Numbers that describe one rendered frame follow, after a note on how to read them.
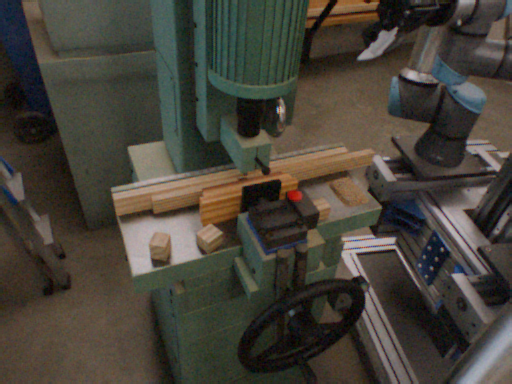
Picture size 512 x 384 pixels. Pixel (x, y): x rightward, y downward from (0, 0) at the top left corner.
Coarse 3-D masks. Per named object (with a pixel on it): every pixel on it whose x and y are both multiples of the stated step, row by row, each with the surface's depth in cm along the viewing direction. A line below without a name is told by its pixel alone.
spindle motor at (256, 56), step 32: (224, 0) 66; (256, 0) 63; (288, 0) 65; (224, 32) 69; (256, 32) 67; (288, 32) 69; (224, 64) 72; (256, 64) 70; (288, 64) 73; (256, 96) 74
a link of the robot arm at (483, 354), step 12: (504, 312) 58; (492, 324) 58; (504, 324) 57; (480, 336) 59; (492, 336) 57; (504, 336) 56; (468, 348) 60; (480, 348) 58; (492, 348) 56; (504, 348) 56; (468, 360) 59; (480, 360) 57; (492, 360) 56; (504, 360) 55; (456, 372) 59; (468, 372) 58; (480, 372) 57; (492, 372) 56; (504, 372) 55
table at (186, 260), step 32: (320, 192) 102; (128, 224) 89; (160, 224) 90; (192, 224) 91; (224, 224) 92; (320, 224) 94; (352, 224) 100; (128, 256) 83; (192, 256) 84; (224, 256) 87; (256, 288) 83
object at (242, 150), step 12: (228, 120) 93; (228, 132) 91; (228, 144) 93; (240, 144) 86; (252, 144) 86; (264, 144) 87; (240, 156) 87; (252, 156) 88; (264, 156) 89; (240, 168) 89; (252, 168) 90
